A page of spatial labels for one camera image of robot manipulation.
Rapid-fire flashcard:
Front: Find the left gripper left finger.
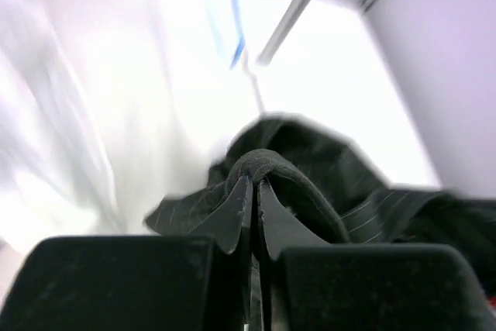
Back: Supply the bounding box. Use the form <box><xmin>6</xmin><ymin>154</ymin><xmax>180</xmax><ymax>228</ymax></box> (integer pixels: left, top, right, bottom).
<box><xmin>1</xmin><ymin>178</ymin><xmax>253</xmax><ymax>330</ymax></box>

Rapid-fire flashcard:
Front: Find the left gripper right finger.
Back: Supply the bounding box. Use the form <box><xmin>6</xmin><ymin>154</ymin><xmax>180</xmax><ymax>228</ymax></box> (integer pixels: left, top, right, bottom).
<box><xmin>257</xmin><ymin>183</ymin><xmax>495</xmax><ymax>330</ymax></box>

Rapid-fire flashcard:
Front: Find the black pinstriped shirt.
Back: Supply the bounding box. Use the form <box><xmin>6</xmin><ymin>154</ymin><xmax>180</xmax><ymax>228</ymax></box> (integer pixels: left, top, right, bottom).
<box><xmin>145</xmin><ymin>116</ymin><xmax>495</xmax><ymax>260</ymax></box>

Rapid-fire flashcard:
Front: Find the white shirt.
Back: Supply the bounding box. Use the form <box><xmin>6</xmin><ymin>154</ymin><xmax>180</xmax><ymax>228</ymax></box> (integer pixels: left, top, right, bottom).
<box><xmin>1</xmin><ymin>0</ymin><xmax>123</xmax><ymax>252</ymax></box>

